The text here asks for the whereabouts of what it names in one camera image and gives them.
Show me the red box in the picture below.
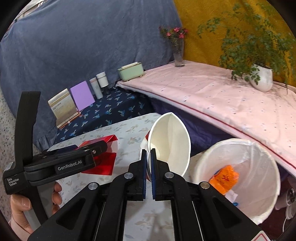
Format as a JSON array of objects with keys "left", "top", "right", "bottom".
[{"left": 78, "top": 135, "right": 118, "bottom": 176}]

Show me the red paper cup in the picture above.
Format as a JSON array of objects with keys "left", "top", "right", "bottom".
[{"left": 140, "top": 113, "right": 191, "bottom": 180}]

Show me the orange plastic bag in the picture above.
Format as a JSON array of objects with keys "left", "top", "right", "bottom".
[{"left": 209, "top": 165, "right": 239, "bottom": 195}]

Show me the white tissue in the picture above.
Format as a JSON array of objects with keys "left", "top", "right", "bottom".
[{"left": 225, "top": 189, "right": 238, "bottom": 203}]

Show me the white trash bin with liner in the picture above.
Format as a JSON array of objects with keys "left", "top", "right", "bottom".
[{"left": 188, "top": 138, "right": 280, "bottom": 225}]

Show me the person's left hand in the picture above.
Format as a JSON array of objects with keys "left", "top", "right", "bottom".
[{"left": 9, "top": 181, "right": 63, "bottom": 235}]

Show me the navy floral cloth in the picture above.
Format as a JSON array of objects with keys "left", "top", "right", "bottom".
[{"left": 55, "top": 87, "right": 154, "bottom": 144}]

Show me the tall white tube bottle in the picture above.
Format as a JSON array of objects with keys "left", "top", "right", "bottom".
[{"left": 89, "top": 77, "right": 103, "bottom": 99}]

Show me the purple notebook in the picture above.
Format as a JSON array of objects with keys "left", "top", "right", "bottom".
[{"left": 70, "top": 81, "right": 95, "bottom": 111}]

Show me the open book on stand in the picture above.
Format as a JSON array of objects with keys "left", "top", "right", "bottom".
[{"left": 48, "top": 88, "right": 81, "bottom": 129}]

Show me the floral grey tablecloth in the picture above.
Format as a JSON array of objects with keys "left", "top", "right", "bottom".
[{"left": 50, "top": 113, "right": 175, "bottom": 240}]

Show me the pink cloth cover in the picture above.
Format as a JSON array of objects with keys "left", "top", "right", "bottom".
[{"left": 117, "top": 61, "right": 295, "bottom": 174}]

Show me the mint green tissue box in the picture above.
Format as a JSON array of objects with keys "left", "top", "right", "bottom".
[{"left": 118, "top": 62, "right": 144, "bottom": 81}]

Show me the blue denim backdrop cloth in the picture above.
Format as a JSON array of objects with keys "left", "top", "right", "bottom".
[{"left": 1, "top": 1, "right": 181, "bottom": 150}]

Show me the glass vase with red flowers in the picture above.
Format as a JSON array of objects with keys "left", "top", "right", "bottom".
[{"left": 159, "top": 27, "right": 188, "bottom": 67}]

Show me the mustard yellow backdrop cloth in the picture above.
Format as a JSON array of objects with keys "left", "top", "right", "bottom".
[{"left": 175, "top": 1, "right": 295, "bottom": 85}]

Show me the white thermos bottle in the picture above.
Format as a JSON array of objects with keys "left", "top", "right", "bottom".
[{"left": 274, "top": 188, "right": 295, "bottom": 220}]

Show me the potted green fern plant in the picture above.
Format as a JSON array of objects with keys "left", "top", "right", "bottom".
[{"left": 197, "top": 1, "right": 295, "bottom": 84}]

